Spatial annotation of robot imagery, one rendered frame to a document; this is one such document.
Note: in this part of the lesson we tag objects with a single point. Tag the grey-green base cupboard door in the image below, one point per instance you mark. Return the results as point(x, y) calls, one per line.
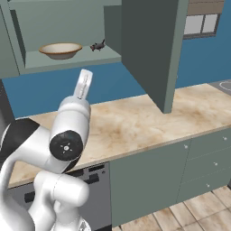
point(147, 186)

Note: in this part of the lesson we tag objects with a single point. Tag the grey-green cabinet door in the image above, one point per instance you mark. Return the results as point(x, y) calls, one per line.
point(150, 45)

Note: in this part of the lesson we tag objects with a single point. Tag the window with blind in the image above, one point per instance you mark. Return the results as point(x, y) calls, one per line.
point(201, 22)

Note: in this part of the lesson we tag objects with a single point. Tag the grey hob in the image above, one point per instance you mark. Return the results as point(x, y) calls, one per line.
point(224, 86)

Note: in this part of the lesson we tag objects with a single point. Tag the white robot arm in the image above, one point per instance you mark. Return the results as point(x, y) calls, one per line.
point(36, 150)

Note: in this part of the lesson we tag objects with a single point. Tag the white cupboard knob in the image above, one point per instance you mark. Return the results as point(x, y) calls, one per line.
point(186, 146)

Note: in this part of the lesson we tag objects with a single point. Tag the tan ceramic bowl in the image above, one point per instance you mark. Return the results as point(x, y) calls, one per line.
point(60, 49)

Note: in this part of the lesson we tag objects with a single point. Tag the grey-green closed wall cabinet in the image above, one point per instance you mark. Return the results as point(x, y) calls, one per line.
point(7, 51)

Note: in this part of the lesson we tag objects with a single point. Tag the grey-green drawer front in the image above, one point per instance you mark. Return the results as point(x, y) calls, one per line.
point(198, 188)
point(207, 165)
point(210, 143)

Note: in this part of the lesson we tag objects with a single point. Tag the grey-green open wall cabinet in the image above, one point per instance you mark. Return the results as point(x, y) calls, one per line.
point(60, 24)

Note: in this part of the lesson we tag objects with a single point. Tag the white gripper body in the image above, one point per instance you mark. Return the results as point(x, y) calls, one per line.
point(83, 84)

